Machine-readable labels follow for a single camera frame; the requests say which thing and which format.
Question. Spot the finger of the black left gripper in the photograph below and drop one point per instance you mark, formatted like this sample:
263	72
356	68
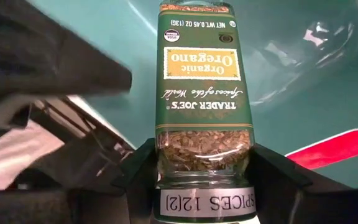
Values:
57	62

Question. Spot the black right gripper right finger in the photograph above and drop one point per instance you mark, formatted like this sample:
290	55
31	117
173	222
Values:
291	199

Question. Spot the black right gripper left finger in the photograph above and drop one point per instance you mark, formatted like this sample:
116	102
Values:
138	186

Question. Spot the green lid spice jar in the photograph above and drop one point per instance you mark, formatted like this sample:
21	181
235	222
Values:
202	93

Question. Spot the red cloth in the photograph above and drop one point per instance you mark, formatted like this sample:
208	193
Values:
337	149

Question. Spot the teal plastic bin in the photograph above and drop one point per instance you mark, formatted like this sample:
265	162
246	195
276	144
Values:
306	93

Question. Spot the black aluminium table frame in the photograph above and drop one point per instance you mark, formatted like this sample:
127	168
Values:
89	149

